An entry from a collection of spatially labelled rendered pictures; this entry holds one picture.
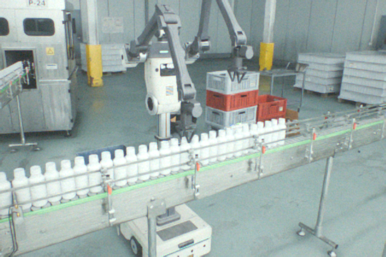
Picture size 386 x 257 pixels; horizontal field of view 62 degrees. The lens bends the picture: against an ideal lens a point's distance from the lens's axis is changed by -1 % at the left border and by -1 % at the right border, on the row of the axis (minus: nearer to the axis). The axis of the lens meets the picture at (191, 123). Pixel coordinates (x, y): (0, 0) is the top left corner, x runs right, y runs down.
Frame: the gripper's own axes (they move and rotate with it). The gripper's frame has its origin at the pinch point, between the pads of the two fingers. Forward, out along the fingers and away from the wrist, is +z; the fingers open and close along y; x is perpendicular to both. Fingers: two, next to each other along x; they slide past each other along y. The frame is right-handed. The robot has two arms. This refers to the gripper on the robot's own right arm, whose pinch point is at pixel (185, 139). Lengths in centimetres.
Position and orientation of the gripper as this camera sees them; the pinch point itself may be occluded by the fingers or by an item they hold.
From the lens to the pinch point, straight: 166.7
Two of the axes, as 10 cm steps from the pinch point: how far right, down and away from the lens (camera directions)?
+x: 8.4, -1.4, 5.2
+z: -0.2, 9.6, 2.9
